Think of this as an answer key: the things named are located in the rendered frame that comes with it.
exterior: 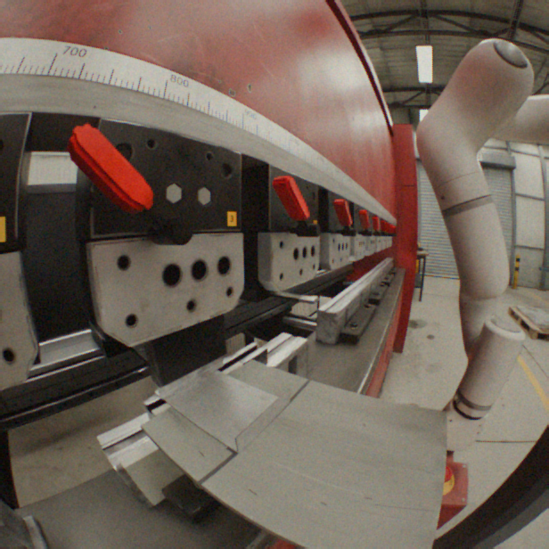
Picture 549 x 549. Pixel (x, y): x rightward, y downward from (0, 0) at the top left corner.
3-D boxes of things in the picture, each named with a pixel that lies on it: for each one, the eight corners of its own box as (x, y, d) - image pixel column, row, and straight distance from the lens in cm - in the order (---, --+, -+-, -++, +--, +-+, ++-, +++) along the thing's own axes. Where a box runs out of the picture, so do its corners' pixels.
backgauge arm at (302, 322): (320, 357, 86) (323, 322, 80) (202, 319, 122) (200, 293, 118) (328, 348, 93) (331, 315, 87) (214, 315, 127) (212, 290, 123)
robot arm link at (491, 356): (455, 373, 52) (461, 403, 44) (479, 311, 47) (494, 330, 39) (489, 380, 55) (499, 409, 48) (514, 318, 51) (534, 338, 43)
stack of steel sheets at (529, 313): (563, 330, 443) (565, 326, 442) (536, 327, 408) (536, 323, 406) (539, 311, 522) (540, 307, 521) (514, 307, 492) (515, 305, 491)
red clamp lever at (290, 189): (295, 171, 26) (322, 230, 32) (264, 176, 28) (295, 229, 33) (290, 181, 24) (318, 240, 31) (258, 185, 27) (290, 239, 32)
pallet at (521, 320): (567, 342, 444) (570, 332, 441) (530, 339, 398) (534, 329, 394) (539, 317, 538) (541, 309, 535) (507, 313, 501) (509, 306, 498)
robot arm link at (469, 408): (458, 402, 44) (451, 415, 46) (499, 409, 48) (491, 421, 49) (454, 376, 51) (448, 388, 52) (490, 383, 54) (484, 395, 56)
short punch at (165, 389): (166, 404, 27) (147, 323, 23) (157, 395, 29) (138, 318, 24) (228, 368, 32) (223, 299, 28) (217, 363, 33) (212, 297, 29)
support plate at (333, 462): (416, 578, 20) (423, 576, 20) (142, 430, 27) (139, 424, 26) (444, 417, 30) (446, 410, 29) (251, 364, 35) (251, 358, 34)
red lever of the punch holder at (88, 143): (91, 110, 14) (199, 228, 15) (77, 140, 17) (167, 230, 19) (65, 134, 13) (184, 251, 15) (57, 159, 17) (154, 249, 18)
